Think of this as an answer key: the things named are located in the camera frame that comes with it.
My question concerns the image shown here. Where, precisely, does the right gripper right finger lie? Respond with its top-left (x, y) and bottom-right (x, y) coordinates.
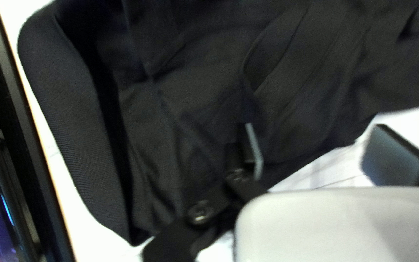
top-left (362, 124), bottom-right (419, 188)

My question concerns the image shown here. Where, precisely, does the black t-shirt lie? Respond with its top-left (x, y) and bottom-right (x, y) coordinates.
top-left (17, 0), bottom-right (419, 246)

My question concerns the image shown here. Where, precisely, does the black frame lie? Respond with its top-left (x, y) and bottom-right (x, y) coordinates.
top-left (0, 0), bottom-right (77, 262)

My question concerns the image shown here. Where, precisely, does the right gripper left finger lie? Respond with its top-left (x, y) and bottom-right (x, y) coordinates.
top-left (142, 123), bottom-right (268, 262)

